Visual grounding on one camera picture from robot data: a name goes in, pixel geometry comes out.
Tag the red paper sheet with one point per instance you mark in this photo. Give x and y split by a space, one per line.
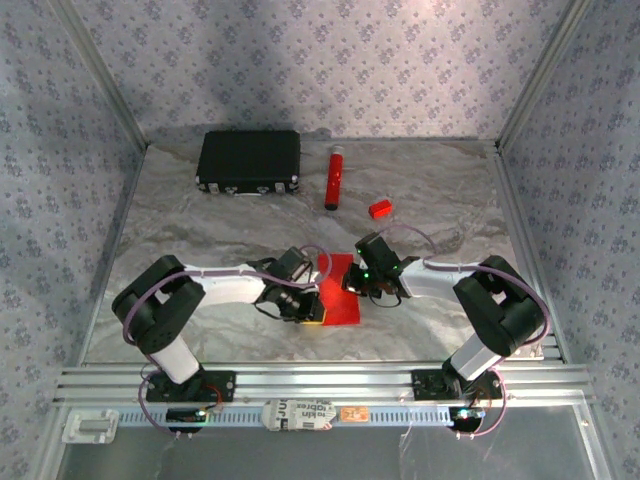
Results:
342 305

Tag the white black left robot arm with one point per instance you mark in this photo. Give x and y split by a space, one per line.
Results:
225 290

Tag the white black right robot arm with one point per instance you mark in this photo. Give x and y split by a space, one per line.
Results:
500 310

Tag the small red block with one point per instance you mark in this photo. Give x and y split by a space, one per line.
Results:
380 209

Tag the printed paper roll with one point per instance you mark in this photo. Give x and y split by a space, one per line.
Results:
297 415

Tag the orange label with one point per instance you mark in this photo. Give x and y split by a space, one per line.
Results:
354 413

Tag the red cylinder tube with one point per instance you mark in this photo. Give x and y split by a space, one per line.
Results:
334 175

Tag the black hard case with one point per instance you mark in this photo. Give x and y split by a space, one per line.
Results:
247 157

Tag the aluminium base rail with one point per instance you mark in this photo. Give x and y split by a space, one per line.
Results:
325 382

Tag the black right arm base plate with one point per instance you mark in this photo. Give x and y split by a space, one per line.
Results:
430 385

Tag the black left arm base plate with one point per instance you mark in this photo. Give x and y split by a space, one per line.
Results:
220 387

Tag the aluminium side rail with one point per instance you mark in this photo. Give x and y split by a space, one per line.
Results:
528 250
113 225

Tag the white plastic bracket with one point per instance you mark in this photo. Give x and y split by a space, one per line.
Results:
90 426

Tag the aluminium frame post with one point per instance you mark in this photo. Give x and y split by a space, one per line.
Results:
104 75
541 75

